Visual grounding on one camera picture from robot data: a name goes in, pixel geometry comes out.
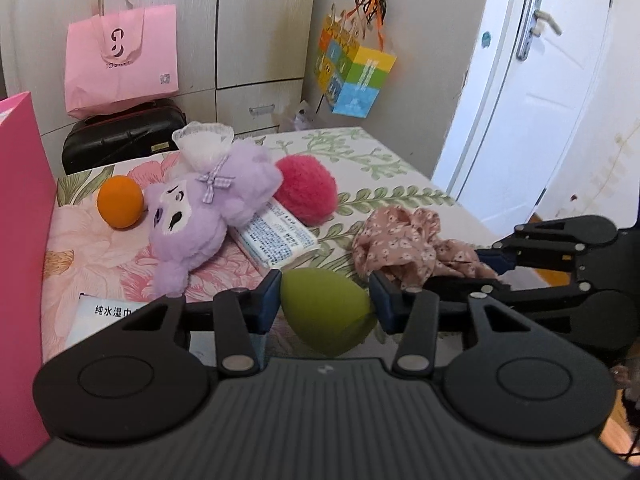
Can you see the orange ball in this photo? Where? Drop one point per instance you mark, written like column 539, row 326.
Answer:
column 120, row 202

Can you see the green makeup sponge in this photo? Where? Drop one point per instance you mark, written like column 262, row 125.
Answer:
column 325, row 310

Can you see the purple plush toy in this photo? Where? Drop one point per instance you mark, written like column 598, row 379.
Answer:
column 200, row 220

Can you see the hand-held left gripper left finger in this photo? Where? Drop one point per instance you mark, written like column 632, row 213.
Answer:
column 270, row 300

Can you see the pink cardboard box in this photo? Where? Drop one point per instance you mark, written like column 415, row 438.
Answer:
column 20, row 210

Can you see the white wet wipes pack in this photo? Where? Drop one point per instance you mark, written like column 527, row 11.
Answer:
column 100, row 317

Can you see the floral bed sheet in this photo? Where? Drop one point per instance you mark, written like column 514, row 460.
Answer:
column 390, row 180

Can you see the white mesh bath puff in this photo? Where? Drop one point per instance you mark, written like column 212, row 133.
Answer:
column 202, row 145

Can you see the pink floral scrunchie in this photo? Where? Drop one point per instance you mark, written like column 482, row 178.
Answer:
column 400, row 240

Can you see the beige wooden wardrobe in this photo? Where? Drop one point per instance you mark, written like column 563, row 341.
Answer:
column 250, row 20

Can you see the pink fluffy pompom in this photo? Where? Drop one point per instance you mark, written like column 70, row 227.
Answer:
column 305, row 187

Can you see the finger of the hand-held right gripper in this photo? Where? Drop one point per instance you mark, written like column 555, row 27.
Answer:
column 495, row 260
column 450, row 287

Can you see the black suitcase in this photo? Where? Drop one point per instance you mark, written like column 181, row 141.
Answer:
column 120, row 140

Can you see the teal round sticker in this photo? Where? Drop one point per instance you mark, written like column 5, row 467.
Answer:
column 486, row 39

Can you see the small purple plush charm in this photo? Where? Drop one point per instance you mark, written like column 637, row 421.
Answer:
column 301, row 116

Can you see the pink paper shopping bag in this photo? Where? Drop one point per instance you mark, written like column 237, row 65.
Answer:
column 120, row 60

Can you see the colourful gift bag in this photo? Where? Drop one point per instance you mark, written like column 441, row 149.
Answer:
column 355, row 75

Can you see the white tissue pack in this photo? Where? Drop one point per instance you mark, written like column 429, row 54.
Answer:
column 275, row 240

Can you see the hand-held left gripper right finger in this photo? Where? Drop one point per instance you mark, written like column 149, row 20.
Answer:
column 381, row 305

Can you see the white door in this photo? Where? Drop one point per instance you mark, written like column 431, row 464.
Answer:
column 525, row 110

